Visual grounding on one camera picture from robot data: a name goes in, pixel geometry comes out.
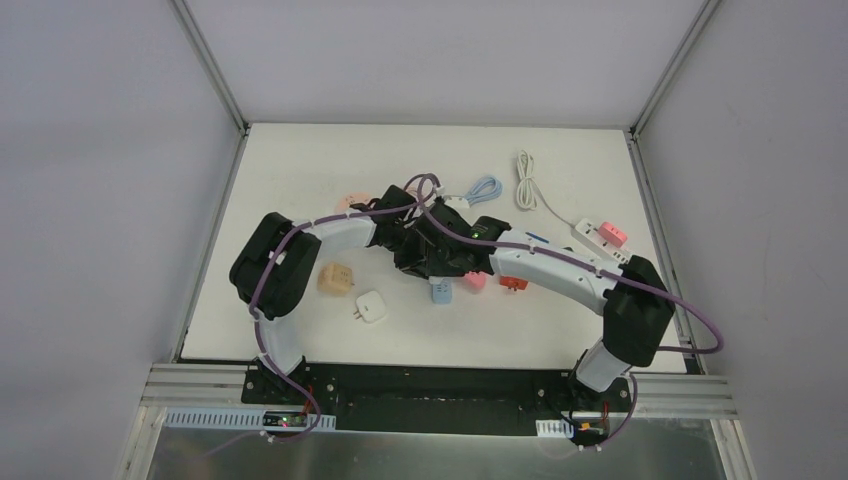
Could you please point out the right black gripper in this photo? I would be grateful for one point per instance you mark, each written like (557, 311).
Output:
(437, 216)

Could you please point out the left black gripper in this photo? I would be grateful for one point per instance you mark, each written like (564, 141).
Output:
(411, 248)

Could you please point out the pink power strip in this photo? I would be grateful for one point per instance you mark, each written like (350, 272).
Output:
(475, 281)

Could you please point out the round pink socket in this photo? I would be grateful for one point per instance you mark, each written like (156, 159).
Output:
(347, 201)

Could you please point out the red cube socket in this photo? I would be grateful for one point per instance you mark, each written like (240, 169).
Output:
(513, 283)

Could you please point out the white charger plug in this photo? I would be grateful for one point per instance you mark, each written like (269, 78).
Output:
(370, 307)

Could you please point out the beige cube plug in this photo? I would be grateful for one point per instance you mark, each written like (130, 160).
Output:
(335, 279)

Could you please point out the light blue power strip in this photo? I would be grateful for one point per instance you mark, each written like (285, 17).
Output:
(441, 290)

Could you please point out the blue cube socket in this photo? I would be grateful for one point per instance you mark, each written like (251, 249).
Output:
(537, 237)

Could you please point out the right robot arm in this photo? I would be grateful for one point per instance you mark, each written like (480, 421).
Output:
(629, 297)

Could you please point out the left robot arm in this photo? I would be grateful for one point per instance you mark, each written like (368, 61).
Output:
(272, 272)

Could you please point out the small pink plug adapter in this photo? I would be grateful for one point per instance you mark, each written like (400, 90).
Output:
(612, 235)

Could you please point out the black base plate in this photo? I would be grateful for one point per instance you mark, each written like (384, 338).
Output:
(439, 400)

